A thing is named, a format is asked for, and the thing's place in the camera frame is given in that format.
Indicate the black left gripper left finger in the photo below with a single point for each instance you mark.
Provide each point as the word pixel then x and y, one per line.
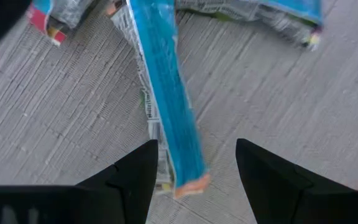
pixel 73 205

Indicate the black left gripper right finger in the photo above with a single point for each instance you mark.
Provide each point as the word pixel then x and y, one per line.
pixel 306 202

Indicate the blue silver-backed granola bar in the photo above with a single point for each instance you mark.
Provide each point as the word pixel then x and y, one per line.
pixel 166 93
pixel 61 15
pixel 259 12

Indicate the grey woven placemat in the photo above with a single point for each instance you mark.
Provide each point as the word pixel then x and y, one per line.
pixel 42 109

